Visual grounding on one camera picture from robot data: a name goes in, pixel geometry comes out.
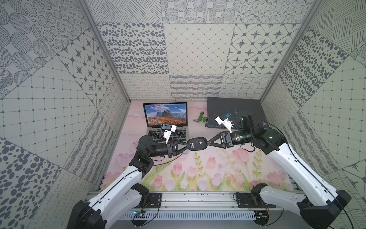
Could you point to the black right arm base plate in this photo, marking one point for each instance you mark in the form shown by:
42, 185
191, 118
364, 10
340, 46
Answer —
247, 200

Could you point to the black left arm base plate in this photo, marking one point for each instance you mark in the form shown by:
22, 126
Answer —
150, 201

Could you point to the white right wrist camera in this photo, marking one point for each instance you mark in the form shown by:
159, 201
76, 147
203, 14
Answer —
223, 120

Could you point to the silver open laptop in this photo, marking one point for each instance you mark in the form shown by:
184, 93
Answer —
159, 115

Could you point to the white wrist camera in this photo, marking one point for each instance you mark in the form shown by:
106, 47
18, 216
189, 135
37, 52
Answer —
223, 120
168, 130

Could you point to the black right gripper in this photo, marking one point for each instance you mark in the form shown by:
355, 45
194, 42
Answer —
221, 135

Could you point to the dark grey network switch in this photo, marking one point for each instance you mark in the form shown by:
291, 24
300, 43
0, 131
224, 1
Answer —
235, 108

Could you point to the green crimping tool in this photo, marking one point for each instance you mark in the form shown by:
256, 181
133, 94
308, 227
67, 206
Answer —
201, 118

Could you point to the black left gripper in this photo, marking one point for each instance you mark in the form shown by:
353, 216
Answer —
172, 148

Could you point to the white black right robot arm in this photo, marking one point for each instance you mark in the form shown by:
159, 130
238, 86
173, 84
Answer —
320, 204

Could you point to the aluminium mounting rail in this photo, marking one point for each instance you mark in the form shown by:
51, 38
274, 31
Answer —
203, 201

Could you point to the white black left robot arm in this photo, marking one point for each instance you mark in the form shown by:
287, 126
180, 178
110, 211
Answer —
126, 192

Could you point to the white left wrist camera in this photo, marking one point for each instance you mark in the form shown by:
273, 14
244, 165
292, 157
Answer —
168, 130

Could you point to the black wireless mouse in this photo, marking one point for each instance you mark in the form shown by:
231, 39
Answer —
197, 144

